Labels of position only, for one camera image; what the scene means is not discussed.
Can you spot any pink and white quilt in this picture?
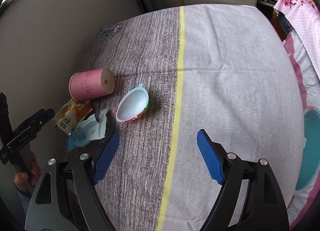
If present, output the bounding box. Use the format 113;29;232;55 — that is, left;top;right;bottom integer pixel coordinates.
282;33;320;213

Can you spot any grey white striped tablecloth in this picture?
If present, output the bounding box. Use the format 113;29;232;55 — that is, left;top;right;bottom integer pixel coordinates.
62;5;305;231

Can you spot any yellow snack wrapper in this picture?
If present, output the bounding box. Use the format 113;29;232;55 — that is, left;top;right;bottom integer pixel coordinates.
51;100;93;129

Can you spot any pink floral blanket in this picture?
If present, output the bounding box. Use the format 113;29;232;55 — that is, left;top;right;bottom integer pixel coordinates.
273;0;320;55

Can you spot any person's left hand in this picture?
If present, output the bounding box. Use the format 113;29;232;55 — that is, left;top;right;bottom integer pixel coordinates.
14;152;42;196

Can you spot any pink paper cup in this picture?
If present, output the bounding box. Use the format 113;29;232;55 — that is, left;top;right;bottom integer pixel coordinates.
69;68;115;103

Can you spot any person's left forearm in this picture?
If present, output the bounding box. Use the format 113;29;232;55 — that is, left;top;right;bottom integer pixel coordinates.
17;192;32;219

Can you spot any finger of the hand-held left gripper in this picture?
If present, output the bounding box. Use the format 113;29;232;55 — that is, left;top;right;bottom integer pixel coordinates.
16;109;55;138
15;109;47;131

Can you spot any light blue snack wrapper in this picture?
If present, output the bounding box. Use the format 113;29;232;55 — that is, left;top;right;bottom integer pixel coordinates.
67;108;108;151

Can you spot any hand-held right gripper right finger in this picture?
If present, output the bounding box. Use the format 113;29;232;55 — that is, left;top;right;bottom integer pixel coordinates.
197;129;290;231

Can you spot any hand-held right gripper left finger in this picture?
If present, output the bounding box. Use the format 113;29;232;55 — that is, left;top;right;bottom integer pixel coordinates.
25;131;120;231

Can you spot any grey bin with teal inside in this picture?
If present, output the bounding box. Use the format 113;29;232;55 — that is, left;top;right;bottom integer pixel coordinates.
295;106;320;191

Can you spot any white yogurt cup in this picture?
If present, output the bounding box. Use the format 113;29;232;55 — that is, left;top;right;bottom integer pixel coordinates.
115;84;150;123

